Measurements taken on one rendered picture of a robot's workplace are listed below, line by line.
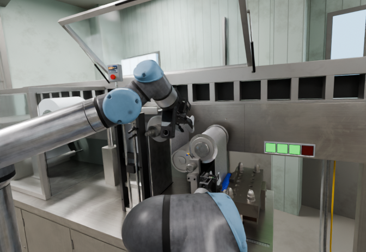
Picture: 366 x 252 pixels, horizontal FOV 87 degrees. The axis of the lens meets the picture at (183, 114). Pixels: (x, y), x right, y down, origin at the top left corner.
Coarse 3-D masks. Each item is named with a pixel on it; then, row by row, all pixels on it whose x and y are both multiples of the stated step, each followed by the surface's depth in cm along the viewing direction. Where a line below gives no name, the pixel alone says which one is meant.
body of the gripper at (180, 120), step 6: (180, 96) 70; (174, 102) 63; (180, 102) 70; (186, 102) 70; (162, 108) 64; (168, 108) 63; (180, 108) 69; (186, 108) 74; (180, 114) 67; (186, 114) 73; (180, 120) 70
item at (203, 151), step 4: (196, 144) 94; (200, 144) 93; (204, 144) 92; (196, 148) 94; (200, 148) 93; (204, 148) 93; (208, 148) 92; (196, 152) 95; (200, 152) 94; (204, 152) 93; (208, 152) 92; (200, 156) 94; (204, 156) 93
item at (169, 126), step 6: (174, 108) 65; (162, 114) 66; (168, 114) 66; (174, 114) 66; (162, 120) 66; (168, 120) 65; (174, 120) 66; (162, 126) 66; (168, 126) 65; (174, 126) 66; (162, 132) 66; (168, 132) 65; (174, 132) 66; (168, 138) 66
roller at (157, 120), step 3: (156, 117) 105; (159, 117) 104; (150, 120) 107; (153, 120) 106; (156, 120) 105; (159, 120) 104; (150, 123) 107; (153, 123) 106; (156, 123) 105; (159, 123) 104; (153, 138) 108; (156, 138) 107; (159, 138) 106; (162, 138) 105; (165, 138) 104; (159, 141) 106; (162, 141) 105
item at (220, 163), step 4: (224, 148) 110; (224, 152) 111; (220, 156) 102; (224, 156) 111; (216, 160) 95; (220, 160) 102; (224, 160) 111; (216, 164) 95; (220, 164) 102; (224, 164) 111; (216, 168) 95; (220, 168) 102; (224, 168) 111; (216, 172) 95; (220, 172) 102; (224, 172) 111; (220, 176) 102; (224, 176) 111
